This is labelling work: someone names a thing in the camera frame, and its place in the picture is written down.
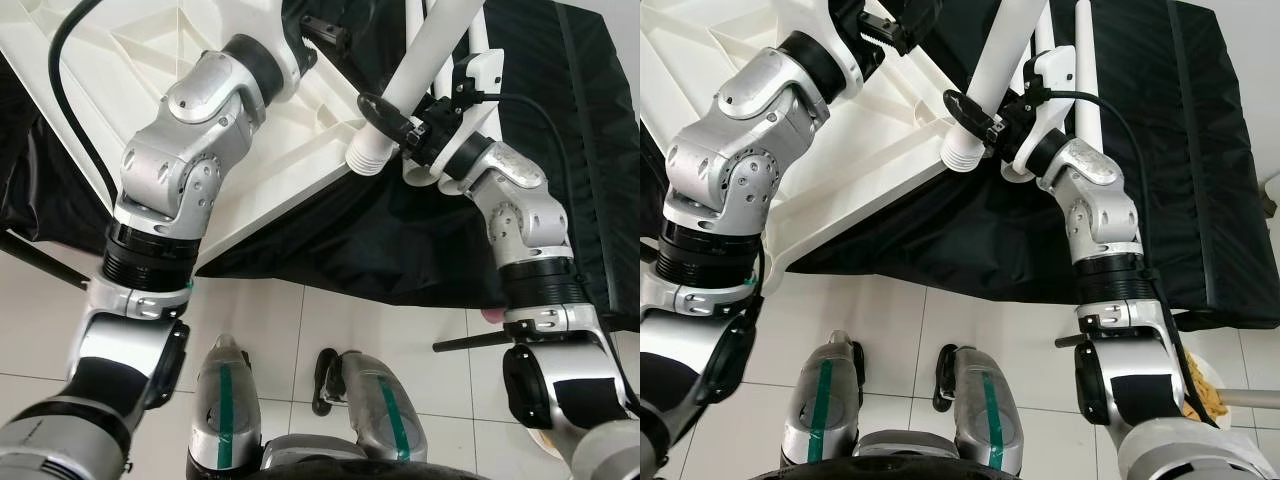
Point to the black metal frame bar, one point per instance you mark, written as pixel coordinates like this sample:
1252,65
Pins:
470,343
45,262
1072,341

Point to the yellow crumpled cloth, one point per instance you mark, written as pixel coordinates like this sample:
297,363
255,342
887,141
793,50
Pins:
1200,390

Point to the black cloth table cover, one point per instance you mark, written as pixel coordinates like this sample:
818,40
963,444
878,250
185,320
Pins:
400,230
950,240

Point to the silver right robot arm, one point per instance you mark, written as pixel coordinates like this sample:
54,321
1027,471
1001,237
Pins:
520,220
1095,220

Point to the silver left robot leg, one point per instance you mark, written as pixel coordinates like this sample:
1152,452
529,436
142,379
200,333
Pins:
225,410
822,410

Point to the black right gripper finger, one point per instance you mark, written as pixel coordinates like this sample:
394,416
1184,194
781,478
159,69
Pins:
385,118
970,110

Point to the silver right robot leg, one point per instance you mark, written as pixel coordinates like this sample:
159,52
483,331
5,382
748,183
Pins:
985,420
385,410

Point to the white plastic table top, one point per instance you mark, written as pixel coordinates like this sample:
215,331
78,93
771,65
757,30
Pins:
150,50
700,60

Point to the black robot torso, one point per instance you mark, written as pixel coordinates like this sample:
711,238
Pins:
930,470
400,470

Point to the silver robot leg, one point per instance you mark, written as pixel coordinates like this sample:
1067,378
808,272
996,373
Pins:
385,410
822,410
985,420
225,410

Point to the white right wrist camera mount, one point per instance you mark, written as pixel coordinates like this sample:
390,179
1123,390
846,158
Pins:
1055,70
480,75

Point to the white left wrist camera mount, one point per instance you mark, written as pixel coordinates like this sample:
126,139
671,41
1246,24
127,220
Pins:
858,60
300,65

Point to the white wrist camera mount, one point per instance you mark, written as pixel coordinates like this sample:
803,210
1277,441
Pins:
858,60
1055,70
480,75
300,65

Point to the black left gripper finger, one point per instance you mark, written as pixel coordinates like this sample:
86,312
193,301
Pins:
915,12

